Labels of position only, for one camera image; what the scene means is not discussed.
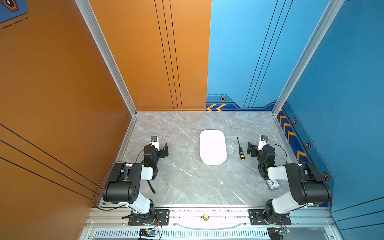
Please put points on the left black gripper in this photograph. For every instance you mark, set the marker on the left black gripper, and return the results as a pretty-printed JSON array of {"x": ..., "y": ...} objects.
[{"x": 160, "y": 151}]

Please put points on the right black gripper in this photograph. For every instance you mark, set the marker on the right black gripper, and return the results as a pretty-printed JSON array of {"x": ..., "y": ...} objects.
[{"x": 256, "y": 150}]

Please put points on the black yellow screwdriver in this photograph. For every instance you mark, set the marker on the black yellow screwdriver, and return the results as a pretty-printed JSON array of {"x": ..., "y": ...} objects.
[{"x": 241, "y": 152}]

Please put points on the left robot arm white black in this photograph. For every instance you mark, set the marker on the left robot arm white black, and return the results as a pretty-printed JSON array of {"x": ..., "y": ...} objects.
[{"x": 123, "y": 184}]

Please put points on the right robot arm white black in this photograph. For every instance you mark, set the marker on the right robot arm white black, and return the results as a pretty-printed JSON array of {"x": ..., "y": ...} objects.
[{"x": 307, "y": 186}]

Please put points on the white plastic bin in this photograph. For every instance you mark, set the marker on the white plastic bin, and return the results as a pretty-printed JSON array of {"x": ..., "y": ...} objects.
[{"x": 213, "y": 151}]

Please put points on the small white tag card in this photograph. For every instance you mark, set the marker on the small white tag card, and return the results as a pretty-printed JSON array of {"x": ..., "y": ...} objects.
[{"x": 273, "y": 184}]

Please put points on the right green circuit board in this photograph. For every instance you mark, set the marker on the right green circuit board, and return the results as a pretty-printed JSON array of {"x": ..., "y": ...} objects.
[{"x": 277, "y": 234}]

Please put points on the green circuit board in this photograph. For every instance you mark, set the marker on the green circuit board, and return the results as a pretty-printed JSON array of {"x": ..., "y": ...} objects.
[
  {"x": 149, "y": 234},
  {"x": 277, "y": 234}
]

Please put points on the left green circuit board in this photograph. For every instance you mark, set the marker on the left green circuit board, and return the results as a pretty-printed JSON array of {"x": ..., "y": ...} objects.
[{"x": 149, "y": 234}]

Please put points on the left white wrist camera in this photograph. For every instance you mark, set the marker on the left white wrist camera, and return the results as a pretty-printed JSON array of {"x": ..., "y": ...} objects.
[{"x": 155, "y": 142}]

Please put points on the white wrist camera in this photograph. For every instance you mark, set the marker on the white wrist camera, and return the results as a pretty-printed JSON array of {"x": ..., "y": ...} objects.
[
  {"x": 155, "y": 142},
  {"x": 263, "y": 141}
]

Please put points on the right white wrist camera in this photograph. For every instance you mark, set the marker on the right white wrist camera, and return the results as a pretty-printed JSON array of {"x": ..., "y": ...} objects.
[{"x": 263, "y": 141}]

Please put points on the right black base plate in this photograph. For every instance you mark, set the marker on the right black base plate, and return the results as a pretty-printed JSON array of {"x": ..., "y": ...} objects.
[{"x": 260, "y": 217}]

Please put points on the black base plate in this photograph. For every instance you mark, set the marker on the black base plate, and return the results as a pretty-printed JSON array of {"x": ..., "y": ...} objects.
[
  {"x": 260, "y": 217},
  {"x": 157, "y": 216}
]

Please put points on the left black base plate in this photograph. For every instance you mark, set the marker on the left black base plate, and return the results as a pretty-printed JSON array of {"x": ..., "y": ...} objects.
[{"x": 157, "y": 216}]

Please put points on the brass knob on rail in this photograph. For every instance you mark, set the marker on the brass knob on rail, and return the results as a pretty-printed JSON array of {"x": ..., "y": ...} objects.
[{"x": 205, "y": 217}]

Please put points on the front aluminium rail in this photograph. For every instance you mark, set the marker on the front aluminium rail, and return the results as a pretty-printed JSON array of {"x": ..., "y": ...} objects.
[{"x": 219, "y": 217}]

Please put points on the left aluminium frame post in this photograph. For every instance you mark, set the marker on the left aluminium frame post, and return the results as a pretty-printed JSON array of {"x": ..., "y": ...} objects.
[{"x": 101, "y": 42}]

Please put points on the aluminium frame post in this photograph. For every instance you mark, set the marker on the aluminium frame post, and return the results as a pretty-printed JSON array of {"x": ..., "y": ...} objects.
[
  {"x": 317, "y": 36},
  {"x": 101, "y": 42}
]

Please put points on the right aluminium frame post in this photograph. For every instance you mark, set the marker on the right aluminium frame post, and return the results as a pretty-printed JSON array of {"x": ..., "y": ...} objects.
[{"x": 317, "y": 36}]

